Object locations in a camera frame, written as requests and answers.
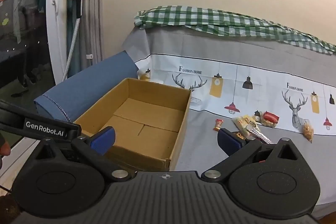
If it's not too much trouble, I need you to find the grey curtain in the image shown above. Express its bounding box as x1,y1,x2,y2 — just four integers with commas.
79,0,105,75

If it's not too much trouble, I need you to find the person's left hand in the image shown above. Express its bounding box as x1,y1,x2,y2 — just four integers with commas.
0,133,11,169

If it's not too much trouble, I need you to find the braided steamer hose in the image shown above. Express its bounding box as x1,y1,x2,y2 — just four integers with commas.
61,17,80,82

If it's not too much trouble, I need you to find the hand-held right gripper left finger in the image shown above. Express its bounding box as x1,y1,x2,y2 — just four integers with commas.
36,126,133,183

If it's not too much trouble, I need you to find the blue pillow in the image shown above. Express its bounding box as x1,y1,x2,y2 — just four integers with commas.
34,51,139,122

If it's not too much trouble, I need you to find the clear packet of nuts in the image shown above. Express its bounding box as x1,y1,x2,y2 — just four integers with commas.
301,122,314,143

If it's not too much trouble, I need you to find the white window frame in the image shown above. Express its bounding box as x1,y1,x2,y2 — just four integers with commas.
46,0,69,85

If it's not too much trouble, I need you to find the brown cardboard box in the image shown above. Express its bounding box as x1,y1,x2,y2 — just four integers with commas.
74,78,192,171

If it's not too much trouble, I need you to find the silver stick snack packet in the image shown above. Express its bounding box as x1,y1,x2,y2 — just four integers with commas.
247,124,273,144

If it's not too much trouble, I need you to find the teal curtain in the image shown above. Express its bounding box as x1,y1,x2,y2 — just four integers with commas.
67,0,87,77

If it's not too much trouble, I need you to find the green checked cloth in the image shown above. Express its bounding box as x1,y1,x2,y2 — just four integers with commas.
134,6,336,55

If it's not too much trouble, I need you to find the grey printed bed sheet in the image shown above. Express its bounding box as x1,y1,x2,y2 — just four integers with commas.
122,26,336,219

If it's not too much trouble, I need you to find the pale snack packet green label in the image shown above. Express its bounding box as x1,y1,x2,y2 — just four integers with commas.
232,115,254,133

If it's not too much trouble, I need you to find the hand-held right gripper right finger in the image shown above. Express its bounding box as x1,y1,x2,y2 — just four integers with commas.
202,128,300,183

